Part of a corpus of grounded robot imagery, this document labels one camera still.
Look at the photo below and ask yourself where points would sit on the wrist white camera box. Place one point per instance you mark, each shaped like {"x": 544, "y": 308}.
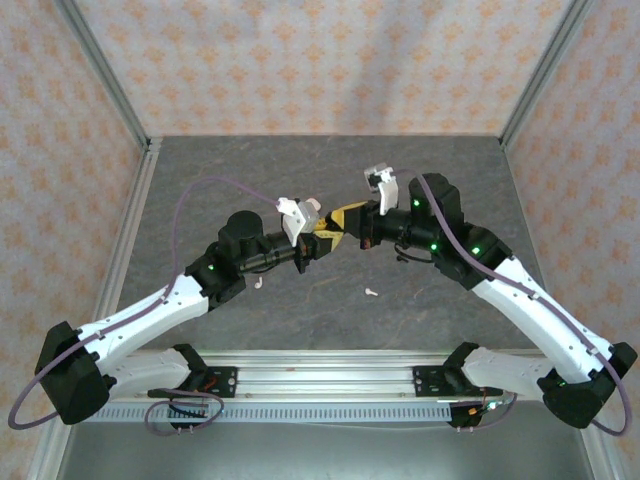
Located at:
{"x": 387, "y": 192}
{"x": 297, "y": 217}

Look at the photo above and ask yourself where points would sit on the aluminium side rail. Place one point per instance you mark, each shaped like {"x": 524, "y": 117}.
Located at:
{"x": 137, "y": 200}

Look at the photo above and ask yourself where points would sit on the aluminium corner post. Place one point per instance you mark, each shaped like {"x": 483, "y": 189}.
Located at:
{"x": 542, "y": 75}
{"x": 107, "y": 80}

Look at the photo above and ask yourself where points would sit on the aluminium frame leg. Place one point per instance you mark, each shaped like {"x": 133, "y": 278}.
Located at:
{"x": 47, "y": 455}
{"x": 602, "y": 457}

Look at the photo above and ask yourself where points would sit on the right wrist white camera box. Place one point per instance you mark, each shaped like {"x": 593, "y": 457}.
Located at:
{"x": 387, "y": 192}

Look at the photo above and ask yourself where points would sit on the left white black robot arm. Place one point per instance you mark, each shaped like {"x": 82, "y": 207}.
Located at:
{"x": 140, "y": 315}

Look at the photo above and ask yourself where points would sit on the white earbud charging case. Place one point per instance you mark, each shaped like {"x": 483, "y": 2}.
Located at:
{"x": 313, "y": 204}

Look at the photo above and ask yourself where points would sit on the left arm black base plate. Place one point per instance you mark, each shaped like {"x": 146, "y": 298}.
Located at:
{"x": 227, "y": 382}

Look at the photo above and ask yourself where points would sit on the aluminium mounting rail beam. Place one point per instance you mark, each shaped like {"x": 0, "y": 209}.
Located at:
{"x": 325, "y": 380}

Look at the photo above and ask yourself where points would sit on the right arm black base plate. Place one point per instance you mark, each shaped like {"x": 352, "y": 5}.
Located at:
{"x": 425, "y": 382}

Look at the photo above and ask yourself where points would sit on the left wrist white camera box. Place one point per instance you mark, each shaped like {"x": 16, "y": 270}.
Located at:
{"x": 297, "y": 217}

